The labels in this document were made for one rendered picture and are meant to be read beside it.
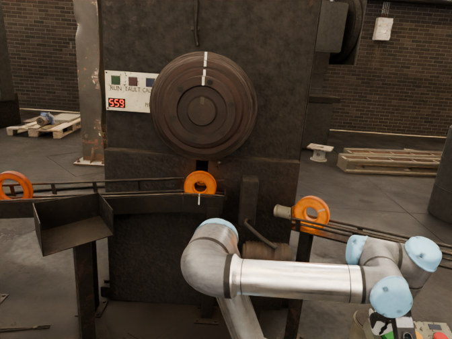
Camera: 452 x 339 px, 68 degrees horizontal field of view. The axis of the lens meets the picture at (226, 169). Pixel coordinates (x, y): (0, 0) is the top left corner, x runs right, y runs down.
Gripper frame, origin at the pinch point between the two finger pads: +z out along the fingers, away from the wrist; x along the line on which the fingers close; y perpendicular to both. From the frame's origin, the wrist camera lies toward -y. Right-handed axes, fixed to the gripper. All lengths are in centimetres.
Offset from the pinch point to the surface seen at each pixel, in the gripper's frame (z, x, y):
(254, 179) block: 6, 31, 74
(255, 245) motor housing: 27, 30, 53
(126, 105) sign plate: -17, 94, 95
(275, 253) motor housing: 28, 21, 49
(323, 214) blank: 8, 2, 55
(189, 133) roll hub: -18, 62, 73
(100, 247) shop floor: 101, 130, 105
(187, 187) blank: 13, 63, 73
